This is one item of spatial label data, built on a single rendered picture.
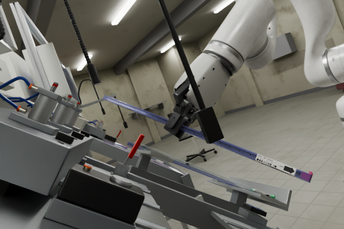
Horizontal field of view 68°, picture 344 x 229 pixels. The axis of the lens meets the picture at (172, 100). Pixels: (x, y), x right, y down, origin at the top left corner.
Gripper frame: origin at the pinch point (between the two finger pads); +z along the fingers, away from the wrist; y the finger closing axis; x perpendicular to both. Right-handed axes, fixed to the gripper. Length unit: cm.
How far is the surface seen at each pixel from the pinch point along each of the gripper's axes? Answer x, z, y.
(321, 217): 16, -4, -185
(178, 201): 1.6, 15.0, -15.8
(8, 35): -37.1, 4.7, 23.2
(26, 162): 9.3, 10.8, 29.0
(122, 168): -7.2, 14.9, -1.6
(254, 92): -377, -257, -789
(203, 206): 5.5, 12.9, -20.6
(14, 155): 8.5, 10.8, 29.9
